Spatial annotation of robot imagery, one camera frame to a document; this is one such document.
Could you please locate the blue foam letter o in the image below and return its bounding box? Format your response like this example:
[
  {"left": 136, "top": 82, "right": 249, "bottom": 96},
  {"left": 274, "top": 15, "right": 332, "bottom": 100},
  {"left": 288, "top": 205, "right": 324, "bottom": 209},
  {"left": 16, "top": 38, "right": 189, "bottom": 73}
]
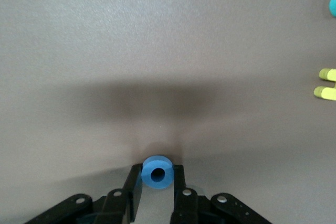
[{"left": 141, "top": 155, "right": 174, "bottom": 190}]

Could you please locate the brown table cover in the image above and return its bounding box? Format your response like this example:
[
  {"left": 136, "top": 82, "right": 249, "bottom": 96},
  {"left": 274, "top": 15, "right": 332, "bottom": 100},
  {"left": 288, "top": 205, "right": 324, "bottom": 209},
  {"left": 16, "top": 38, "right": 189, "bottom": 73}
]
[{"left": 0, "top": 0, "right": 336, "bottom": 224}]

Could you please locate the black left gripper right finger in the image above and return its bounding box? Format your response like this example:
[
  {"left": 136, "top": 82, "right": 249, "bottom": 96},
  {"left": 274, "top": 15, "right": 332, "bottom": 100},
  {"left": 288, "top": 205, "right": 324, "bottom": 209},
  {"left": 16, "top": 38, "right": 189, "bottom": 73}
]
[{"left": 170, "top": 165, "right": 271, "bottom": 224}]

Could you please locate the yellow foam letter u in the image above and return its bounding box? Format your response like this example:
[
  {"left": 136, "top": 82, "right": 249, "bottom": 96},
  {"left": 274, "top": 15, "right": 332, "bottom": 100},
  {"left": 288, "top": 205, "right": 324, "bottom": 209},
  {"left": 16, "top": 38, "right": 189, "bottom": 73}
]
[{"left": 313, "top": 68, "right": 336, "bottom": 101}]

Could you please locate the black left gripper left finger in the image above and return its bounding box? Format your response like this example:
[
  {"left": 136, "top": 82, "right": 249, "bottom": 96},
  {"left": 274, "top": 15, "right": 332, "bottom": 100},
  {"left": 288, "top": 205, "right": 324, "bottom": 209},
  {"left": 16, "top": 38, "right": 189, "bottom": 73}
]
[{"left": 25, "top": 165, "right": 144, "bottom": 224}]

